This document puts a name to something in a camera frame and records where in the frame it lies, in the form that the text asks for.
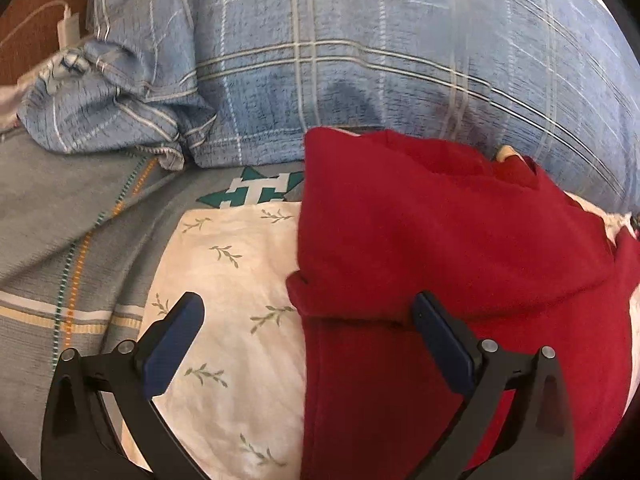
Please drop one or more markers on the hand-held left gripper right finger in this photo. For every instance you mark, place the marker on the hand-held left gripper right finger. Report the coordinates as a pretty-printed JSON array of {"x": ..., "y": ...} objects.
[{"x": 442, "y": 340}]

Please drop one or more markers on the blue plaid pillow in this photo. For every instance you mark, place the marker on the blue plaid pillow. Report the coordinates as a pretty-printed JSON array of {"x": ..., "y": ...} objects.
[{"x": 375, "y": 50}]

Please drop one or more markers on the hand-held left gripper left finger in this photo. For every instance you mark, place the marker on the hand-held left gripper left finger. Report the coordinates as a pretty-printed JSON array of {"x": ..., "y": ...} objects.
[{"x": 175, "y": 340}]

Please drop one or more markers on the white leaf-print cloth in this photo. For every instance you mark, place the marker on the white leaf-print cloth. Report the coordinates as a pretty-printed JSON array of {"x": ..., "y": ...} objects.
[{"x": 225, "y": 285}]

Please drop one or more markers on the white charger plug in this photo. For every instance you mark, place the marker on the white charger plug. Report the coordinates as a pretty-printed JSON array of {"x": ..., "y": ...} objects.
[{"x": 69, "y": 27}]

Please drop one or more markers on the red garment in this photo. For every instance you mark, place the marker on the red garment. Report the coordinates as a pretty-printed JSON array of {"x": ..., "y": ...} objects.
[{"x": 425, "y": 240}]

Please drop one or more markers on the brown headboard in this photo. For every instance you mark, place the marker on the brown headboard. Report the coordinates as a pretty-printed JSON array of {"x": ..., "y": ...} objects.
[{"x": 30, "y": 45}]

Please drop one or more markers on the grey striped bedsheet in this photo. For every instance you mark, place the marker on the grey striped bedsheet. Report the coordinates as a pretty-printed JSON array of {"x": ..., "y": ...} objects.
[{"x": 60, "y": 220}]

